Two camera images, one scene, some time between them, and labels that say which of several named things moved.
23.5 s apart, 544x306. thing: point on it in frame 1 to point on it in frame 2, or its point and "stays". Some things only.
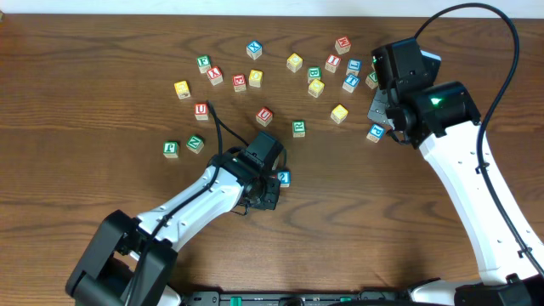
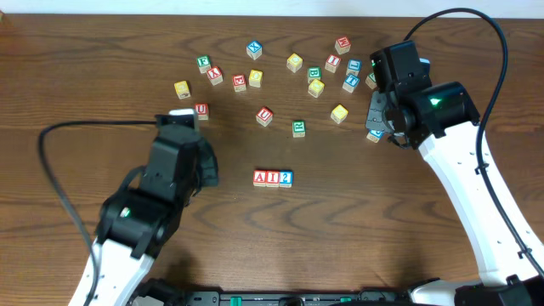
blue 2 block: x=285 y=178 stays
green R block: x=298 y=128 stays
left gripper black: x=272 y=187 to x=206 y=159
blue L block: x=354 y=66 stays
